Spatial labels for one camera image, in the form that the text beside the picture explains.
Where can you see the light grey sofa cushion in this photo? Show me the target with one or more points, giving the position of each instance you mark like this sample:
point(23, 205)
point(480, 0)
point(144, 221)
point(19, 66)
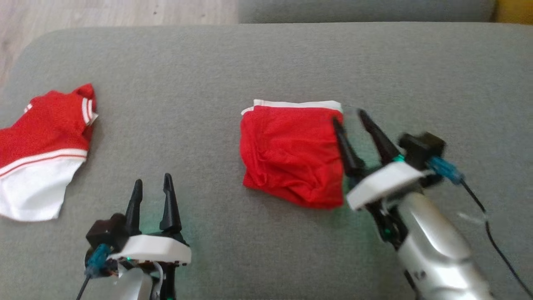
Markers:
point(366, 10)

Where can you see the large grey sofa seat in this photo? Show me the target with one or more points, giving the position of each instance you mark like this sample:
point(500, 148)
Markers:
point(250, 62)

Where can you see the blue right camera connector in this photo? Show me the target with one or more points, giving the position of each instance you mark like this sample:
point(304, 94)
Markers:
point(445, 170)

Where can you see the blue left camera connector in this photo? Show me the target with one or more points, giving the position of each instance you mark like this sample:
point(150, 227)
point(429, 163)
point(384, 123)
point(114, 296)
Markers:
point(98, 258)

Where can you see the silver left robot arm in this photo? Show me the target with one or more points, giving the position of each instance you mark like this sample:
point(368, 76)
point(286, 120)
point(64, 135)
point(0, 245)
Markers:
point(133, 287)

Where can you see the yellow sofa backrest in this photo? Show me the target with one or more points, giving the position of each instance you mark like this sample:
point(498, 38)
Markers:
point(516, 10)

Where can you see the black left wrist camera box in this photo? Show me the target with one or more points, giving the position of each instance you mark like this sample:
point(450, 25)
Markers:
point(108, 231)

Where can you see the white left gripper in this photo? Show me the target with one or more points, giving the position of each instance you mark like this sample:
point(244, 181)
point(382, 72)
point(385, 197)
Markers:
point(154, 248)

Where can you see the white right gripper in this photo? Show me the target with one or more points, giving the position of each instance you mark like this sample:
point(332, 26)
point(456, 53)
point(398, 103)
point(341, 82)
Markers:
point(383, 183)

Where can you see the red and white jersey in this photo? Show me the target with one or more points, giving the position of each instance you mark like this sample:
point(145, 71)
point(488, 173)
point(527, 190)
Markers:
point(41, 146)

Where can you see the blue camera connector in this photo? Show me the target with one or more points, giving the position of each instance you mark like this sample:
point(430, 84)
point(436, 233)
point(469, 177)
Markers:
point(445, 170)
point(98, 258)

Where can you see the red shorts with white waistband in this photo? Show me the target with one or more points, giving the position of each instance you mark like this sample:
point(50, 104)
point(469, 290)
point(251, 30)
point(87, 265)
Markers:
point(291, 158)

